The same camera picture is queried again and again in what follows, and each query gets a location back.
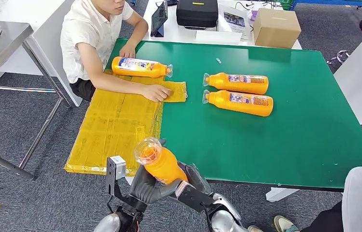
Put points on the yellow taped cardboard sheet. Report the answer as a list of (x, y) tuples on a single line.
[(113, 128)]

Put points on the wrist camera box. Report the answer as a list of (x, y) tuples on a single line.
[(193, 198), (117, 166)]

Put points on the black tablet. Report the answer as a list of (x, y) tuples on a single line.
[(159, 17)]

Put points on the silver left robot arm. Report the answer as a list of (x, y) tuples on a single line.
[(107, 224)]

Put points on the brown cardboard box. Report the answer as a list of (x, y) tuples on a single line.
[(275, 28)]

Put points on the black carrying case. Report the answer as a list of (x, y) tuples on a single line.
[(197, 14)]

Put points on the white table leg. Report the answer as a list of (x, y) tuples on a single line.
[(278, 193)]

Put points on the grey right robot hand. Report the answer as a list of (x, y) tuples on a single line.
[(198, 179)]

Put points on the person's right hand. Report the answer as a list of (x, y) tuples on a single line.
[(155, 93)]

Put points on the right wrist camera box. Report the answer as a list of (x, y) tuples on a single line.
[(193, 198)]

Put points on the person's left hand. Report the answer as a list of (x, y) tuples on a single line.
[(127, 51)]

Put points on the small clear tape piece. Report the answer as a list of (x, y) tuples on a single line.
[(218, 60)]

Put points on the purple small item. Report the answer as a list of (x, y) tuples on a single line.
[(252, 14)]

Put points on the white desk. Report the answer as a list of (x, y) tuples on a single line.
[(179, 32)]

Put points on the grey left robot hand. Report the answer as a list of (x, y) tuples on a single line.
[(142, 189)]

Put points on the printed booklet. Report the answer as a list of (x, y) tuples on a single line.
[(235, 20)]

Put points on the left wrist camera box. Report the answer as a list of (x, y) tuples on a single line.
[(117, 166)]

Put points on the orange detergent bottle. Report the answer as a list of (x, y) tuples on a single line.
[(165, 166), (224, 82), (221, 101), (160, 71)]

